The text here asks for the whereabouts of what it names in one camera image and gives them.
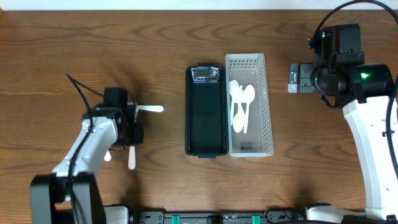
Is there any white fork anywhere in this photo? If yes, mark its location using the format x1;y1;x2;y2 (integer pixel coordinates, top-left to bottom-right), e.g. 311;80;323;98
127;146;136;170

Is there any white fork pointing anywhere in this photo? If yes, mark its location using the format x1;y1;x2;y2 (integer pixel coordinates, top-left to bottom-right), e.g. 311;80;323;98
136;105;164;113

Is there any white spoon long diagonal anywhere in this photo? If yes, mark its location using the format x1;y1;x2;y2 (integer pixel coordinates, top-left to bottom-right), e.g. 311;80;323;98
243;85;256;134

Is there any clear plastic basket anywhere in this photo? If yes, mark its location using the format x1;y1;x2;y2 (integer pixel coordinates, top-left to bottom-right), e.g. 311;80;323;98
225;54;274;157

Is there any white spoon small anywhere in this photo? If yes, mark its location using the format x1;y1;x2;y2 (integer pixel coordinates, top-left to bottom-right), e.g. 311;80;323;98
229;80;239;125

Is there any white spoon bowl down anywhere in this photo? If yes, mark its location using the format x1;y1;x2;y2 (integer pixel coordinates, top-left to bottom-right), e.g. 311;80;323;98
231;85;245;133

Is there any black plastic basket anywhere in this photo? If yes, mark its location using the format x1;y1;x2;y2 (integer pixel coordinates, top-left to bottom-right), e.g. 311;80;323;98
185;63;229;159

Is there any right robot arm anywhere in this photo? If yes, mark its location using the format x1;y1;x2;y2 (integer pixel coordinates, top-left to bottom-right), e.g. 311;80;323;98
288;63;397;223

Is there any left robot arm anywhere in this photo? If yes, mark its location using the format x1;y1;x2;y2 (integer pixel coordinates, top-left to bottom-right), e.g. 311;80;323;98
30;102;143;223

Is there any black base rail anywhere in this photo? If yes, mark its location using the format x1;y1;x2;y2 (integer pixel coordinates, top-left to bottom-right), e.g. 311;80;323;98
104;203;398;224

